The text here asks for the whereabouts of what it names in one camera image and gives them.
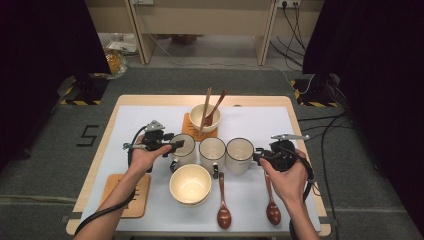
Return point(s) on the person's right hand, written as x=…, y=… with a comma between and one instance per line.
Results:
x=290, y=183

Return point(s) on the carved wooden coaster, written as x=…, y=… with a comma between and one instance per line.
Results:
x=141, y=200
x=191, y=131

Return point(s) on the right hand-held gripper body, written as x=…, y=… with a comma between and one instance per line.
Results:
x=283, y=155

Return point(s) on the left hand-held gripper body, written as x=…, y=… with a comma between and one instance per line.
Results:
x=154, y=138

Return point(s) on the white wall socket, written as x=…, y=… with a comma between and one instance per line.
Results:
x=290, y=3

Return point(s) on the grey table clamp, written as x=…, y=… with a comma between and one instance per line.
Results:
x=334, y=222
x=65, y=219

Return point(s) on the brown wooden spoon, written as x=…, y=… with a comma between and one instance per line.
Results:
x=209, y=120
x=273, y=213
x=224, y=216

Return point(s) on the beige wooden desk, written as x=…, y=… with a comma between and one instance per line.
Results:
x=206, y=20

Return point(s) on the clear bag with orange contents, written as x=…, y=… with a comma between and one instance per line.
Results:
x=115, y=65

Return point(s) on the white table mat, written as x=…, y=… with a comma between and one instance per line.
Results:
x=253, y=120

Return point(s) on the person's left hand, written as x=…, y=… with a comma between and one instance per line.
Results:
x=145, y=160

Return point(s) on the cream ceramic bowl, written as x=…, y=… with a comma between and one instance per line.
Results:
x=190, y=183
x=196, y=115
x=192, y=204

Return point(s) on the cream mug with black rim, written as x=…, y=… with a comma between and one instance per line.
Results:
x=240, y=151
x=212, y=150
x=186, y=156

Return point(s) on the black stand base striped tape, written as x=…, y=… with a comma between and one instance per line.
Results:
x=86, y=90
x=315, y=90

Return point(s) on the black curtain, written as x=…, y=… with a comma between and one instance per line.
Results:
x=40, y=66
x=383, y=83

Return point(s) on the clear plastic packet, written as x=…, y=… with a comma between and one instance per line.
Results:
x=123, y=46

